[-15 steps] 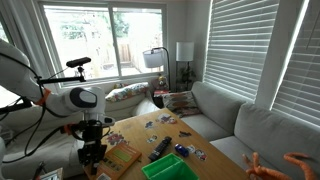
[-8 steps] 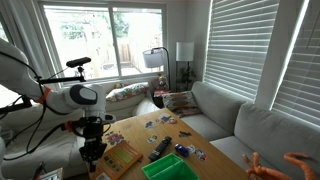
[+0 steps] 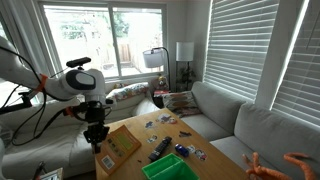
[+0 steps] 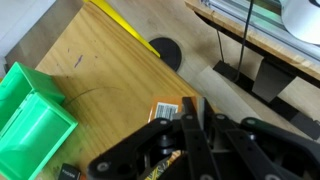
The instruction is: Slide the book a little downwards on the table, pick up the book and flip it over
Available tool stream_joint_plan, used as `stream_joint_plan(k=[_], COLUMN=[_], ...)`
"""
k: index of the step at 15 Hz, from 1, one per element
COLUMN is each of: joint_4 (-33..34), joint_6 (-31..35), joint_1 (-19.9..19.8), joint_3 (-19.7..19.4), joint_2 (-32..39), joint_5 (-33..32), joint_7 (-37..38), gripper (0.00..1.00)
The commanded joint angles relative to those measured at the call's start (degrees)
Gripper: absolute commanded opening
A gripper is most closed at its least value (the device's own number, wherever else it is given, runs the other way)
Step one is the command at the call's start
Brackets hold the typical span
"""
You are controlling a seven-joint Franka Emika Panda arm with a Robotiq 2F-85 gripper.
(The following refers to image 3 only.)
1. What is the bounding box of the orange book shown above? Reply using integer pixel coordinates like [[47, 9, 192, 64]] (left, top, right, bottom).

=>
[[98, 124, 143, 177]]

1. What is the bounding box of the brown cream patterned pillow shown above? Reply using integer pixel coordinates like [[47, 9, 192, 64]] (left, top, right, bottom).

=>
[[162, 90, 202, 118]]

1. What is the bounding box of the red box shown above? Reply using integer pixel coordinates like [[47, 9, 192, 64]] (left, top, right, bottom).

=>
[[153, 89, 171, 98]]

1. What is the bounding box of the small white sticker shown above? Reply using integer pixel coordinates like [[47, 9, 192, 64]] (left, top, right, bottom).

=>
[[185, 143, 197, 154]]

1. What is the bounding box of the black camera on stand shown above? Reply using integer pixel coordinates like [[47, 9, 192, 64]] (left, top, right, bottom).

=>
[[65, 56, 93, 72]]

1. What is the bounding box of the black remote control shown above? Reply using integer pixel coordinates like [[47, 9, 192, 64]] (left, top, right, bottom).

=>
[[147, 135, 173, 163]]

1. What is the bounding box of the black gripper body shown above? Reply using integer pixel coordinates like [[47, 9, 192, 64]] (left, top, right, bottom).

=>
[[71, 100, 114, 128]]

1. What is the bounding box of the dark blue figure sticker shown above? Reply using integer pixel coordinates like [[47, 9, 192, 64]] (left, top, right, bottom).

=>
[[144, 120, 156, 130]]

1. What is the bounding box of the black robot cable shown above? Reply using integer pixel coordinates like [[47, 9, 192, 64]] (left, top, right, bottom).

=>
[[0, 44, 113, 148]]

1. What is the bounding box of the large sliding window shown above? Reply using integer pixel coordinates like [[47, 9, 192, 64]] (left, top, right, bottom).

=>
[[38, 1, 168, 82]]

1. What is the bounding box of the wide white window blind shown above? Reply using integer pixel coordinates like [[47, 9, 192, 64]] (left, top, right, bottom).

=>
[[203, 0, 280, 101]]

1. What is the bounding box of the green plastic bin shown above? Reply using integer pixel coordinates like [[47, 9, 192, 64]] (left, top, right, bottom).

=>
[[141, 152, 200, 180]]

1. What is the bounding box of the white curtain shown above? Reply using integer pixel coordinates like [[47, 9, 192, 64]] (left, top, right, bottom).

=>
[[6, 0, 51, 68]]

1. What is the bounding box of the arc lamp white shade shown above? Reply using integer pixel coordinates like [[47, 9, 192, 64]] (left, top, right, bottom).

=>
[[142, 46, 172, 93]]

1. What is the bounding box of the grey sofa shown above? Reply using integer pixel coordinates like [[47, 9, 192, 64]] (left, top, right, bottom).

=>
[[181, 80, 320, 180]]

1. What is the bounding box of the small toy figure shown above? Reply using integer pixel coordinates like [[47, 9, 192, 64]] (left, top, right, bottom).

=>
[[156, 74, 169, 91]]

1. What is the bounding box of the green house plant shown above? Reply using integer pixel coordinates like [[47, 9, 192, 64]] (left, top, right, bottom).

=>
[[178, 64, 198, 92]]

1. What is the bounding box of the floral pillow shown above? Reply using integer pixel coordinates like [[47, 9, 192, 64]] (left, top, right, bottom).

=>
[[106, 82, 150, 103]]

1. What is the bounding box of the blue toy car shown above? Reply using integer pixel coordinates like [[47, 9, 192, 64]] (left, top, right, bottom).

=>
[[174, 143, 190, 158]]

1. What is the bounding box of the small round face sticker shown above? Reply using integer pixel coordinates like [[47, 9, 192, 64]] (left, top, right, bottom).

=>
[[146, 134, 159, 144]]

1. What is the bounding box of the white table lamp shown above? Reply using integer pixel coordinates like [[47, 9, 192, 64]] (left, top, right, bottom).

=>
[[175, 41, 195, 93]]

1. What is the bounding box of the narrow white window blind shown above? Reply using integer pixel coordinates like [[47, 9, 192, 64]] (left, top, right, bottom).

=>
[[271, 0, 320, 127]]

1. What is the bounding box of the white couch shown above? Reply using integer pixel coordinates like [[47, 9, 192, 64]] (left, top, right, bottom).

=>
[[0, 84, 161, 179]]

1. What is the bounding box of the small dark sticker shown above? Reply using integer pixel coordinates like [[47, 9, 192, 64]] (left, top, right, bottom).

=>
[[178, 130, 193, 138]]

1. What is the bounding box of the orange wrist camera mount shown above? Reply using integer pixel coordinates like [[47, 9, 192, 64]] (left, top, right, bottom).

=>
[[64, 105, 77, 118]]

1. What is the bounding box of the snowman sticker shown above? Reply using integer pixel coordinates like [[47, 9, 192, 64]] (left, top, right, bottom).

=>
[[155, 113, 178, 125]]

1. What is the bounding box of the red white figure sticker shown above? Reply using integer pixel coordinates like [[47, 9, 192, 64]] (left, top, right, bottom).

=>
[[194, 148, 208, 162]]

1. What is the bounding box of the orange octopus plush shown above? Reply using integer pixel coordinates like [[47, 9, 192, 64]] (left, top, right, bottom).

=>
[[241, 151, 319, 180]]

